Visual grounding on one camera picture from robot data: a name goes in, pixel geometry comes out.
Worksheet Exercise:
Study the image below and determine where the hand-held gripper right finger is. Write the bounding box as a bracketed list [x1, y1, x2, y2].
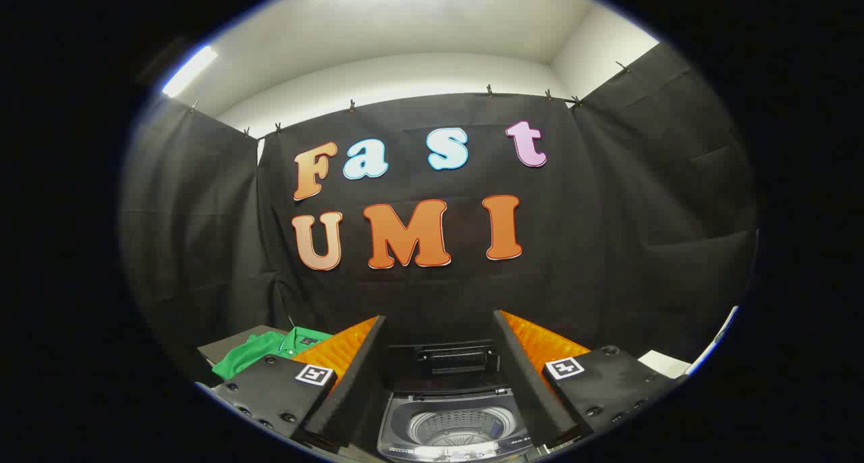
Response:
[492, 309, 689, 448]

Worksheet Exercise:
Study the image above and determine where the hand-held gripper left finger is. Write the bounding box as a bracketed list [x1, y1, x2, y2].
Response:
[209, 315, 389, 450]

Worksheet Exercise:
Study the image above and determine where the grey washing machine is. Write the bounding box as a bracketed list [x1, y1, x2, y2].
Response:
[375, 384, 542, 463]

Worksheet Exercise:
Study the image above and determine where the green polo shirt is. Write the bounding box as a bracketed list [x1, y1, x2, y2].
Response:
[212, 326, 333, 381]

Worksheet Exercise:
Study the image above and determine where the grey cabinet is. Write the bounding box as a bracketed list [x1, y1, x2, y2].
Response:
[197, 325, 291, 383]

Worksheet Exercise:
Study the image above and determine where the white sheet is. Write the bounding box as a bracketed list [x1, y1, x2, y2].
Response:
[638, 350, 691, 381]

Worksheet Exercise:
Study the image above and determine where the black backdrop cloth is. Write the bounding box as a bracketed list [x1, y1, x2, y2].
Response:
[120, 41, 758, 383]

